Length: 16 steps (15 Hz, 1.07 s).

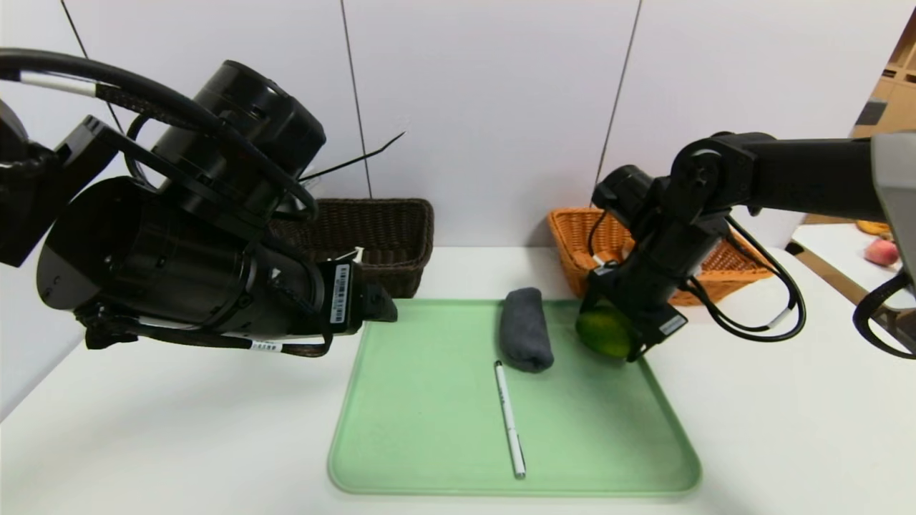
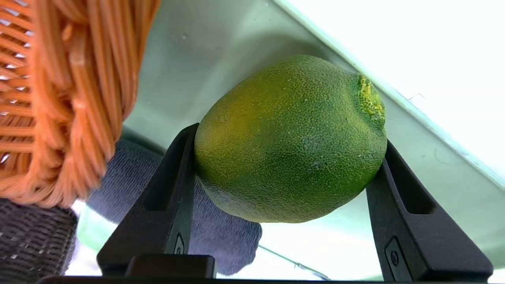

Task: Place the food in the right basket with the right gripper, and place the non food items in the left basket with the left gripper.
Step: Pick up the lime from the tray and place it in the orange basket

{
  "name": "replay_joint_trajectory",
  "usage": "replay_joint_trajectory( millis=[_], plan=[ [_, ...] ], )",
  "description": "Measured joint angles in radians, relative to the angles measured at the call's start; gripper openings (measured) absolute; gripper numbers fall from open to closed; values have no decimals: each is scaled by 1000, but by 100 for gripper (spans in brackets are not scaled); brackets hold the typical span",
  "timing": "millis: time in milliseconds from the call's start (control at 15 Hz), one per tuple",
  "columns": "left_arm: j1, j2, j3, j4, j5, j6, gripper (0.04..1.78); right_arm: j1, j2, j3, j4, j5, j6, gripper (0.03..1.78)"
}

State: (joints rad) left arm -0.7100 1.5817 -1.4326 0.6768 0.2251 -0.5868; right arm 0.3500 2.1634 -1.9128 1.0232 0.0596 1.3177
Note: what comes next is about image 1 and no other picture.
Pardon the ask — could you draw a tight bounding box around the slim white pen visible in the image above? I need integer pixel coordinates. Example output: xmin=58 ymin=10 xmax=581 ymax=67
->
xmin=494 ymin=360 xmax=527 ymax=479

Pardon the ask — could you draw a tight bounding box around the orange wicker basket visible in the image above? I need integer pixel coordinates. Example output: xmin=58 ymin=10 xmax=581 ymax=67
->
xmin=548 ymin=207 xmax=774 ymax=307

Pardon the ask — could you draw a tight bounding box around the pink peach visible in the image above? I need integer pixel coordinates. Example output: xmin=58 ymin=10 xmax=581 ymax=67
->
xmin=864 ymin=239 xmax=900 ymax=267

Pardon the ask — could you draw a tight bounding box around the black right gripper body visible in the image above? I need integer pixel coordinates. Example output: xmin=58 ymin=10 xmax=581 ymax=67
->
xmin=587 ymin=249 xmax=688 ymax=353

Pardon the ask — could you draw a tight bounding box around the braided left arm cable labelled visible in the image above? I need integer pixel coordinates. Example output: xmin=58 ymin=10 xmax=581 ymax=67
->
xmin=84 ymin=308 xmax=333 ymax=358

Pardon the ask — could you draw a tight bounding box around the light green plastic tray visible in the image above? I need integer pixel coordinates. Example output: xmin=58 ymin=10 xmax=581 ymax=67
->
xmin=328 ymin=298 xmax=702 ymax=497

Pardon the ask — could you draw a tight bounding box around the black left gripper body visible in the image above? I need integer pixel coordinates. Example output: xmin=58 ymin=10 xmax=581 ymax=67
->
xmin=288 ymin=258 xmax=364 ymax=335

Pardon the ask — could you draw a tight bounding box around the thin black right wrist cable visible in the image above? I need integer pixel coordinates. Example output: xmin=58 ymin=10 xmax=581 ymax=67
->
xmin=687 ymin=215 xmax=808 ymax=343

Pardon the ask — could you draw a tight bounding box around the thin black zip tie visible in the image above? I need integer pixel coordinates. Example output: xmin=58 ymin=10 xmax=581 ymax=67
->
xmin=299 ymin=130 xmax=406 ymax=182

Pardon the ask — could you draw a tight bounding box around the dark brown wicker basket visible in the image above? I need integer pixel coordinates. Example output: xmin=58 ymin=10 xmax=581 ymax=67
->
xmin=268 ymin=198 xmax=435 ymax=299

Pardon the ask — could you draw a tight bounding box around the thick black braided cable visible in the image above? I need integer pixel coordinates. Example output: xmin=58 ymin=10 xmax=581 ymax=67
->
xmin=852 ymin=272 xmax=916 ymax=358

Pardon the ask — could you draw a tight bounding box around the dark grey towel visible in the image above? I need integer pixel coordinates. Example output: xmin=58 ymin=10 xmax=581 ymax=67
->
xmin=499 ymin=288 xmax=555 ymax=373

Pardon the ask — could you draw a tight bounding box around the white side table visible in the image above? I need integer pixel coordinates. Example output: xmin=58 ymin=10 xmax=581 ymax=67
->
xmin=789 ymin=224 xmax=916 ymax=305

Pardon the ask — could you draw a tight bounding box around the green round citrus fruit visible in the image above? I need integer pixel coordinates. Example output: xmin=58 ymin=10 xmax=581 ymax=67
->
xmin=575 ymin=304 xmax=638 ymax=360

